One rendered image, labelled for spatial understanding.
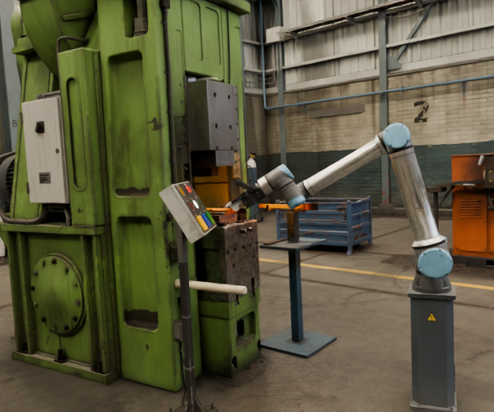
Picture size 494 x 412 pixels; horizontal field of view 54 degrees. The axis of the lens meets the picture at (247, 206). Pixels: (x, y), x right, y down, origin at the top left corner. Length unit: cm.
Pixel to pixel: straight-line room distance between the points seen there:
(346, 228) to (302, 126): 568
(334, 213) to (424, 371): 420
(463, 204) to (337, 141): 583
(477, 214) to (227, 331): 374
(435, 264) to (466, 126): 797
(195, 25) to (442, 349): 225
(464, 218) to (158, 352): 409
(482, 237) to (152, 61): 434
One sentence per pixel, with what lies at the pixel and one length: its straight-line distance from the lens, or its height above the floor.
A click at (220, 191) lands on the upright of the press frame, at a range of 326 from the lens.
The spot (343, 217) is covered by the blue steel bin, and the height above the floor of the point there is 49.
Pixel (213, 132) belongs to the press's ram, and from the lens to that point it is 284.
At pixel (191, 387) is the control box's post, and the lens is 266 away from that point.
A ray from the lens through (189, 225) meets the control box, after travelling 226.
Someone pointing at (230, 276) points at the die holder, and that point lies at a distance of 288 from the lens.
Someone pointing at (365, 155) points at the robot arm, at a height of 129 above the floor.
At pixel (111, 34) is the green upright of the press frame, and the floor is 204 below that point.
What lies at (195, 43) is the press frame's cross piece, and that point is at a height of 201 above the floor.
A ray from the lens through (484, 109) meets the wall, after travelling 1015.
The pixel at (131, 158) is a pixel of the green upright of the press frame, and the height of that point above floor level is 134.
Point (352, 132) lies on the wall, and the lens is 1121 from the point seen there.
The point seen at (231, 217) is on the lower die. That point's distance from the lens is 298.
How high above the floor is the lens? 128
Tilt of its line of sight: 5 degrees down
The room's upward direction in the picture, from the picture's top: 3 degrees counter-clockwise
